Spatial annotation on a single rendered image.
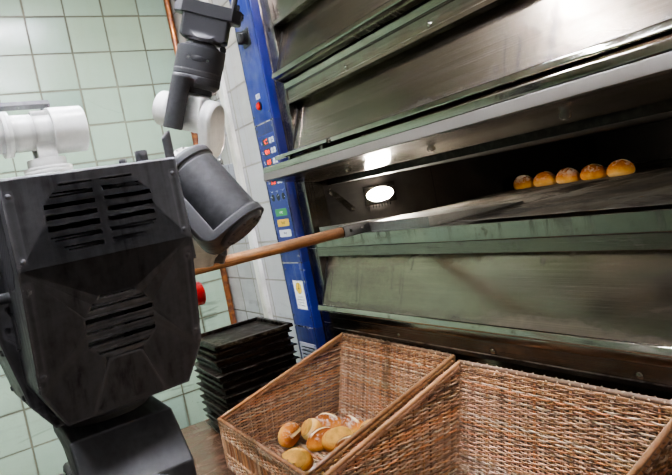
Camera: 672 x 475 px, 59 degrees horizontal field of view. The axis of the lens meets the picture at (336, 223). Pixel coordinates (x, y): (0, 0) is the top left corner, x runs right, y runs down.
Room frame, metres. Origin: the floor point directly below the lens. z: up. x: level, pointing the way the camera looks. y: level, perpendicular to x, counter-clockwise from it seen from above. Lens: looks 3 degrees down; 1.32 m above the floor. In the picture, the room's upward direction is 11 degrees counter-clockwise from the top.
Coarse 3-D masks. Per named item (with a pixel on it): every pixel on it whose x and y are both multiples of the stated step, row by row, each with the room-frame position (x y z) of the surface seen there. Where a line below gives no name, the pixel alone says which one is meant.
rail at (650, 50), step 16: (640, 48) 0.85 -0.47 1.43; (656, 48) 0.83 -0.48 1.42; (592, 64) 0.91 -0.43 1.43; (608, 64) 0.89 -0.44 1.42; (624, 64) 0.87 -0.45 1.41; (544, 80) 0.99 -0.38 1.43; (560, 80) 0.96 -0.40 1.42; (496, 96) 1.08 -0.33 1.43; (512, 96) 1.05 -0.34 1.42; (448, 112) 1.19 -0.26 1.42; (464, 112) 1.15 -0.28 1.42; (400, 128) 1.32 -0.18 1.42; (352, 144) 1.48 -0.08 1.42; (288, 160) 1.78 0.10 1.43; (304, 160) 1.69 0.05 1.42
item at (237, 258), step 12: (336, 228) 1.69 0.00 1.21; (288, 240) 1.60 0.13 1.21; (300, 240) 1.61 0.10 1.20; (312, 240) 1.63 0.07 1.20; (324, 240) 1.65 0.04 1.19; (240, 252) 1.53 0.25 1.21; (252, 252) 1.54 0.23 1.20; (264, 252) 1.55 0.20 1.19; (276, 252) 1.57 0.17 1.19; (216, 264) 1.48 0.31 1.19; (228, 264) 1.50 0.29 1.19
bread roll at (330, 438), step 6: (342, 426) 1.69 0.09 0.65; (330, 432) 1.66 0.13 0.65; (336, 432) 1.66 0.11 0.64; (342, 432) 1.67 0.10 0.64; (348, 432) 1.67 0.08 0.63; (324, 438) 1.64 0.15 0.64; (330, 438) 1.64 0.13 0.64; (336, 438) 1.64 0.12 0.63; (324, 444) 1.63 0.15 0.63; (330, 444) 1.63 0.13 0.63; (330, 450) 1.63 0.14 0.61
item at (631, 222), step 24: (528, 216) 1.30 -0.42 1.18; (552, 216) 1.21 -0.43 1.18; (576, 216) 1.14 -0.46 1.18; (600, 216) 1.10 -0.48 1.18; (624, 216) 1.06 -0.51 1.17; (648, 216) 1.02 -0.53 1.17; (336, 240) 1.90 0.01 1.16; (360, 240) 1.78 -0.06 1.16; (384, 240) 1.68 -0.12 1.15; (408, 240) 1.59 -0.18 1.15; (432, 240) 1.51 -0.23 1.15; (456, 240) 1.43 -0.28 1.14
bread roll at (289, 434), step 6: (282, 426) 1.76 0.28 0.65; (288, 426) 1.75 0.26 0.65; (294, 426) 1.76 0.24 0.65; (282, 432) 1.74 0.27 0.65; (288, 432) 1.73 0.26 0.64; (294, 432) 1.74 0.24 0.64; (300, 432) 1.76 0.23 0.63; (282, 438) 1.72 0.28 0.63; (288, 438) 1.72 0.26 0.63; (294, 438) 1.73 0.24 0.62; (282, 444) 1.72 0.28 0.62; (288, 444) 1.72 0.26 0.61; (294, 444) 1.74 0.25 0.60
